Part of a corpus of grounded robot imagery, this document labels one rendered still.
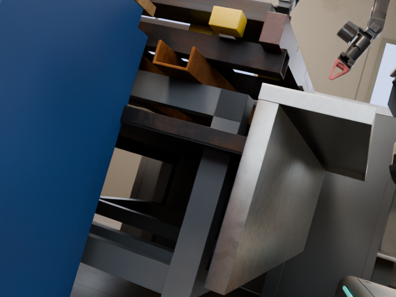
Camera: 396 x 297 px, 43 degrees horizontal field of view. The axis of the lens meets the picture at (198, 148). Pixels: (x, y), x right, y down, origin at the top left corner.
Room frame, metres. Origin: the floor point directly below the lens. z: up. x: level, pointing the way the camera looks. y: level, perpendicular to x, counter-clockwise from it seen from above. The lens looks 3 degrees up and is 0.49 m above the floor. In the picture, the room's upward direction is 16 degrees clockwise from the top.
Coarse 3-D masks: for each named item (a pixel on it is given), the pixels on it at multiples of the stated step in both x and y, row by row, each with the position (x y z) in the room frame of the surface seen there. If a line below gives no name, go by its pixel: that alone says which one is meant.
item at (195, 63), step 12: (156, 48) 0.99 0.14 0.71; (168, 48) 1.03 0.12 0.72; (192, 48) 0.97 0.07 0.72; (156, 60) 0.99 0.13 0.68; (168, 60) 1.04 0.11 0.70; (180, 60) 1.10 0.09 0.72; (192, 60) 0.97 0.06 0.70; (204, 60) 1.03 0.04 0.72; (168, 72) 1.04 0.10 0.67; (180, 72) 1.00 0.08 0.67; (192, 72) 0.99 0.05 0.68; (204, 72) 1.05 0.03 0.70; (216, 72) 1.12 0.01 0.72; (204, 84) 1.07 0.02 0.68; (216, 84) 1.14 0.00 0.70; (228, 84) 1.22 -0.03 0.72; (252, 108) 1.49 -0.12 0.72
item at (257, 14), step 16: (160, 0) 1.06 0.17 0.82; (176, 0) 1.04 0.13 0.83; (192, 0) 1.03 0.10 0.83; (208, 0) 1.02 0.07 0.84; (224, 0) 1.01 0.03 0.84; (240, 0) 1.00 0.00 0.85; (160, 16) 1.15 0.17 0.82; (176, 16) 1.12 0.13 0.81; (192, 16) 1.08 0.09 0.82; (208, 16) 1.05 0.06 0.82; (256, 16) 0.98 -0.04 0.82; (256, 32) 1.06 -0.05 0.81
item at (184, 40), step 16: (144, 32) 1.08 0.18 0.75; (160, 32) 1.07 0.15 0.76; (176, 32) 1.06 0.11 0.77; (192, 32) 1.05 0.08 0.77; (144, 48) 1.12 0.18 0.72; (176, 48) 1.06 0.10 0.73; (208, 48) 1.03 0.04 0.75; (224, 48) 1.02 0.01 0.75; (240, 48) 1.01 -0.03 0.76; (256, 48) 1.00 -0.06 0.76; (224, 64) 1.04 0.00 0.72; (240, 64) 1.01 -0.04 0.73; (256, 64) 1.00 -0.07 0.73; (272, 64) 0.99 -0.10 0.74
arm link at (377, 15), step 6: (378, 0) 1.90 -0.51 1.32; (384, 0) 1.90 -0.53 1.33; (372, 6) 1.92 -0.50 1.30; (378, 6) 1.90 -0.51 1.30; (384, 6) 1.89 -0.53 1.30; (372, 12) 1.90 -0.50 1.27; (378, 12) 1.89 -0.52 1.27; (384, 12) 1.89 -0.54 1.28; (372, 18) 1.89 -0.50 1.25; (378, 18) 1.89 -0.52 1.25; (384, 18) 1.89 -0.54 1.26; (366, 30) 1.93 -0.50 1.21; (378, 36) 1.93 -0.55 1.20
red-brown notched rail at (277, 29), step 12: (264, 24) 0.95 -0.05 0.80; (276, 24) 0.94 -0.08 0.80; (288, 24) 0.96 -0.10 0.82; (264, 36) 0.94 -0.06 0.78; (276, 36) 0.94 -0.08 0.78; (288, 36) 0.99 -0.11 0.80; (264, 48) 0.99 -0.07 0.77; (276, 48) 0.96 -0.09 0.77; (288, 48) 1.02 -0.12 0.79; (300, 60) 1.17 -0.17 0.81; (288, 72) 1.12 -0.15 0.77; (300, 72) 1.21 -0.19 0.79; (288, 84) 1.24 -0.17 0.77; (300, 84) 1.25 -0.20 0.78
